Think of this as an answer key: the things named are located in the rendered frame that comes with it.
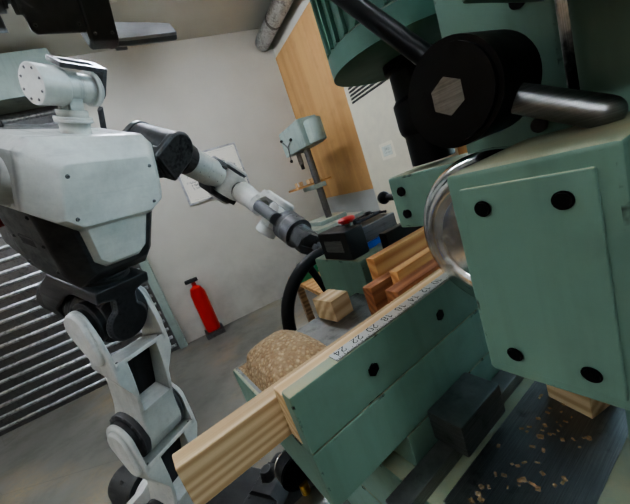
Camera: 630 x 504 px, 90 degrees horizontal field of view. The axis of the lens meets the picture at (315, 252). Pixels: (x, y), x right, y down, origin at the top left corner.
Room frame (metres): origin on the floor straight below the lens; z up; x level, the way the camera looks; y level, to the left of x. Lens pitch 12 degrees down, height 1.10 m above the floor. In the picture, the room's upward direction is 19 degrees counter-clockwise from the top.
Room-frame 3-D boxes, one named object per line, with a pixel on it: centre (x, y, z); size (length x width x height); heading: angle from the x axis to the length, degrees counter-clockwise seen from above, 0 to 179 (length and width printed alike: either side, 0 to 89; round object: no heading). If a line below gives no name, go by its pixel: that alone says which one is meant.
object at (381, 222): (0.56, -0.08, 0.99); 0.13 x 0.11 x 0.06; 120
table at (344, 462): (0.49, -0.13, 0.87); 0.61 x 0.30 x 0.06; 120
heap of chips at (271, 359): (0.35, 0.08, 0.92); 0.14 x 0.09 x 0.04; 30
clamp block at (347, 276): (0.57, -0.09, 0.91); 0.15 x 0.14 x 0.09; 120
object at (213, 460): (0.36, -0.11, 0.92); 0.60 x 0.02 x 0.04; 120
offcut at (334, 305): (0.45, 0.00, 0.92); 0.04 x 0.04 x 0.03; 35
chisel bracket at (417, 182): (0.38, -0.18, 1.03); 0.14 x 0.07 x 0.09; 30
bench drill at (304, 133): (2.82, -0.23, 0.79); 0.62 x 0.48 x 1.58; 22
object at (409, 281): (0.42, -0.17, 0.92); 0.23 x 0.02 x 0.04; 120
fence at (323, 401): (0.37, -0.20, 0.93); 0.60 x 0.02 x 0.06; 120
